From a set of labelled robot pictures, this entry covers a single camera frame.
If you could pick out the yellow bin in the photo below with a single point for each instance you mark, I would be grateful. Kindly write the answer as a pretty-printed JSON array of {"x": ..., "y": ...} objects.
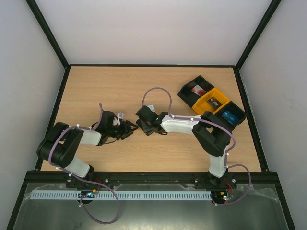
[{"x": 201, "y": 106}]

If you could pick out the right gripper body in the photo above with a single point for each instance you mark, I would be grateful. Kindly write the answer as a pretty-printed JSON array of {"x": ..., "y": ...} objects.
[{"x": 144, "y": 124}]

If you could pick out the black card holder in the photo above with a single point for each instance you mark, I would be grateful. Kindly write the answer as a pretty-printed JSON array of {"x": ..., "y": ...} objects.
[{"x": 146, "y": 128}]

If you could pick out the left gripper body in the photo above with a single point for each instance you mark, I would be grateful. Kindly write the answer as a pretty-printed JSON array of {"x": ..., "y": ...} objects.
[{"x": 117, "y": 132}]

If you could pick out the dark card in yellow bin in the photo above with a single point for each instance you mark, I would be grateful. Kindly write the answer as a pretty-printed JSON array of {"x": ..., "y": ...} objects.
[{"x": 214, "y": 103}]

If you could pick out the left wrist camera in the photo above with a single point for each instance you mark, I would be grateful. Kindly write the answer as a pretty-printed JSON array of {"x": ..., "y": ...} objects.
[{"x": 119, "y": 117}]

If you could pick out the blue card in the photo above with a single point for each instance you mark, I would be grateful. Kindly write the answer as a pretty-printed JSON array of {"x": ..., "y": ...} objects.
[{"x": 230, "y": 117}]

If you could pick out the black bin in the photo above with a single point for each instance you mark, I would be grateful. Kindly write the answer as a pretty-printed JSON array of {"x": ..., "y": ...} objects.
[
  {"x": 231, "y": 106},
  {"x": 188, "y": 96}
]

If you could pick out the red white card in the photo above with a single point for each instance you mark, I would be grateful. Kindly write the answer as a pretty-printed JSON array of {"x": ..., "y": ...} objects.
[{"x": 198, "y": 90}]

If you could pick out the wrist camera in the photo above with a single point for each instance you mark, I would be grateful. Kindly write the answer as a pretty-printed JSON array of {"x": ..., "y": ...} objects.
[
  {"x": 151, "y": 107},
  {"x": 119, "y": 117}
]

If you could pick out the black bin near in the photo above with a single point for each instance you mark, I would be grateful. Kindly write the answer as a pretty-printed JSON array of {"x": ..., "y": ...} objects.
[{"x": 231, "y": 106}]

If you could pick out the black bin far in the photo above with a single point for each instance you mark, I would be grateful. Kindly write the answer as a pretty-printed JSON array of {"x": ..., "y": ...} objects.
[{"x": 188, "y": 96}]

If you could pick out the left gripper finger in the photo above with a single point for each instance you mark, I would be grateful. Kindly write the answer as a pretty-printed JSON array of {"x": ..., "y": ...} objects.
[
  {"x": 131, "y": 127},
  {"x": 126, "y": 134}
]

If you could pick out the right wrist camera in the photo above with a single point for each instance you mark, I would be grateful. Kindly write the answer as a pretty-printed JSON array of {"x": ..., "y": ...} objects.
[{"x": 151, "y": 107}]

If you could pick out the white slotted cable duct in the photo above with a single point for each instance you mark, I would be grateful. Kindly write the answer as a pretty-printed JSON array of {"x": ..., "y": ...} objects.
[{"x": 122, "y": 195}]

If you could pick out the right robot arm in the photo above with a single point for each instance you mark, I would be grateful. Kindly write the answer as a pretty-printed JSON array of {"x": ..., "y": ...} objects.
[{"x": 214, "y": 137}]

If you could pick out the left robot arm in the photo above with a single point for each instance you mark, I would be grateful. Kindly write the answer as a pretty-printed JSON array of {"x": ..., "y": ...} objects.
[{"x": 60, "y": 145}]

